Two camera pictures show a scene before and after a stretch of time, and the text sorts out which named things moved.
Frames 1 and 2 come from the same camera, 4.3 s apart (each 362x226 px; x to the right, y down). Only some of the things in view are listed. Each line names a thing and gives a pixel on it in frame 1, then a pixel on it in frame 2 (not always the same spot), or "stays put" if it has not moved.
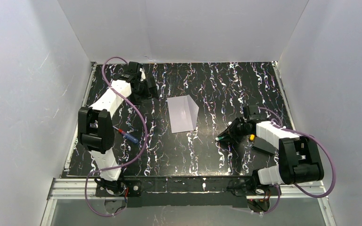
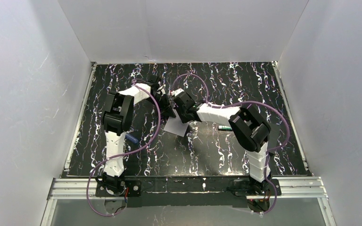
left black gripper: [149, 86] → [164, 100]
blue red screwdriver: [127, 135] stays put
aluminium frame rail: [84, 188] stays put
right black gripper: [234, 131] → [178, 113]
